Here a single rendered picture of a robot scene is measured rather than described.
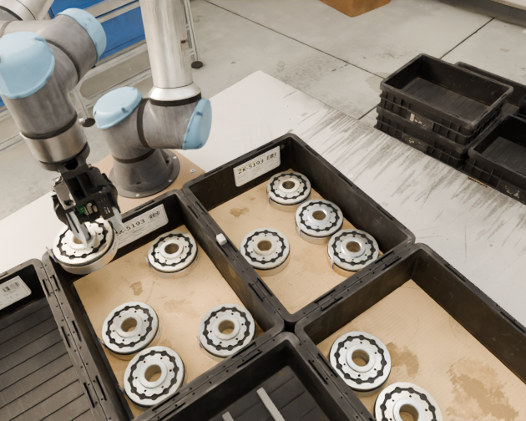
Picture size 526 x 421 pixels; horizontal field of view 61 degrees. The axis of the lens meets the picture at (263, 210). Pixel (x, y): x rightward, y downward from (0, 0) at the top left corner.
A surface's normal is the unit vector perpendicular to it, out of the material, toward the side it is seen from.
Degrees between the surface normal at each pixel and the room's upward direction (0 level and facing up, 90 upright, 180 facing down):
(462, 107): 0
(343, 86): 0
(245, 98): 0
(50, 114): 88
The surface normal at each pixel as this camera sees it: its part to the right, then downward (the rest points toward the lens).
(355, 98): -0.06, -0.66
